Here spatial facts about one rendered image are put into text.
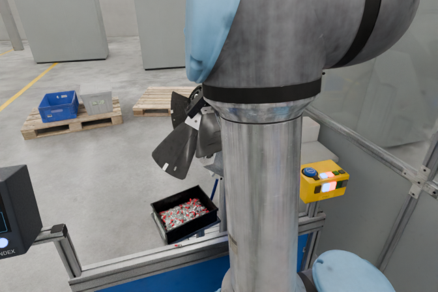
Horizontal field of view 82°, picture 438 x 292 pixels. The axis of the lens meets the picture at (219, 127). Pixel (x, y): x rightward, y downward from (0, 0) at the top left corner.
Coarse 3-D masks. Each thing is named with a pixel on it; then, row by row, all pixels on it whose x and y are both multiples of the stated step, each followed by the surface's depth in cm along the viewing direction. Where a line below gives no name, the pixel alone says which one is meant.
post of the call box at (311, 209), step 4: (308, 204) 95; (312, 204) 92; (316, 204) 93; (308, 208) 95; (312, 208) 93; (316, 208) 94; (308, 212) 96; (312, 212) 94; (316, 212) 95; (308, 216) 96; (312, 216) 95
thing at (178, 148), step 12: (180, 132) 112; (192, 132) 111; (168, 144) 113; (180, 144) 111; (192, 144) 110; (156, 156) 114; (168, 156) 111; (180, 156) 110; (192, 156) 109; (168, 168) 110; (180, 168) 108
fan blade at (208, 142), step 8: (200, 120) 99; (208, 120) 98; (216, 120) 97; (200, 128) 95; (208, 128) 94; (216, 128) 93; (200, 136) 92; (208, 136) 91; (216, 136) 89; (200, 144) 89; (208, 144) 88; (216, 144) 87; (200, 152) 87; (208, 152) 85; (216, 152) 84
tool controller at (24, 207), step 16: (0, 176) 57; (16, 176) 59; (0, 192) 54; (16, 192) 58; (32, 192) 65; (0, 208) 55; (16, 208) 57; (32, 208) 64; (0, 224) 56; (16, 224) 57; (32, 224) 63; (16, 240) 57; (32, 240) 62; (0, 256) 57
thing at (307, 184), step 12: (300, 168) 88; (324, 168) 88; (336, 168) 88; (300, 180) 86; (312, 180) 82; (324, 180) 83; (336, 180) 84; (300, 192) 87; (312, 192) 83; (324, 192) 85; (336, 192) 87
